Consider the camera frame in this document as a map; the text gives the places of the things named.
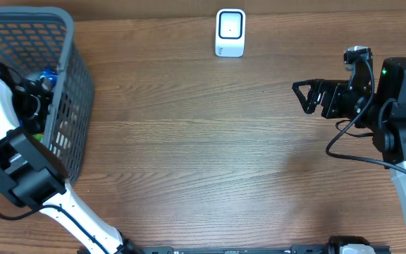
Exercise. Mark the blue Oreo cookie pack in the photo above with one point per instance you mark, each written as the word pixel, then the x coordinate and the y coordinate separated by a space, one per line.
pixel 49 78

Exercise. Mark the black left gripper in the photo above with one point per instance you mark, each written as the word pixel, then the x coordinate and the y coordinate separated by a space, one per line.
pixel 32 125

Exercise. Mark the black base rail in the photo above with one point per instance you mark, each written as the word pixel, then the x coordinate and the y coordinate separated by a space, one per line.
pixel 335 244

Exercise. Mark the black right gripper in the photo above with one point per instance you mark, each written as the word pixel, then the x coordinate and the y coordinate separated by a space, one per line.
pixel 331 89

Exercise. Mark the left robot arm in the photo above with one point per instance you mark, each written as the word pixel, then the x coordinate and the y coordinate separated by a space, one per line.
pixel 33 179

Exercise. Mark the white barcode scanner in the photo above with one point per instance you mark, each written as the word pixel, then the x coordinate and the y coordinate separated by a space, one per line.
pixel 230 33

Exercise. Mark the grey plastic mesh basket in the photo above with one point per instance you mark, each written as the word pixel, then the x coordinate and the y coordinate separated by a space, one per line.
pixel 33 39

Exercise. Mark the green snack packet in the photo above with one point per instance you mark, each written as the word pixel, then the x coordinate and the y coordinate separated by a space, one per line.
pixel 39 136

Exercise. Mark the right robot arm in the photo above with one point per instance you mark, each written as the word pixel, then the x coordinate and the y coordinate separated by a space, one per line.
pixel 385 116

